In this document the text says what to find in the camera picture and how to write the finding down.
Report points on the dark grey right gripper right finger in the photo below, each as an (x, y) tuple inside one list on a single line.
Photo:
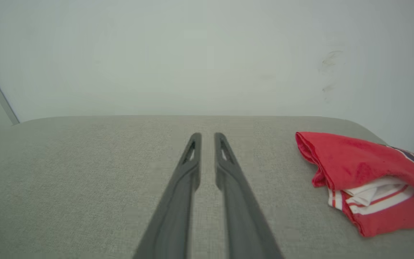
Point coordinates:
[(239, 216)]

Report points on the red and white shirt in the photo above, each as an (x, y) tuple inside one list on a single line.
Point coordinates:
[(354, 162)]

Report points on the grey fabric sofa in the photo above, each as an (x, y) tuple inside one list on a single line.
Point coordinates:
[(84, 187)]

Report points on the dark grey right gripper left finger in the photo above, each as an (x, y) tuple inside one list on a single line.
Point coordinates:
[(178, 208)]

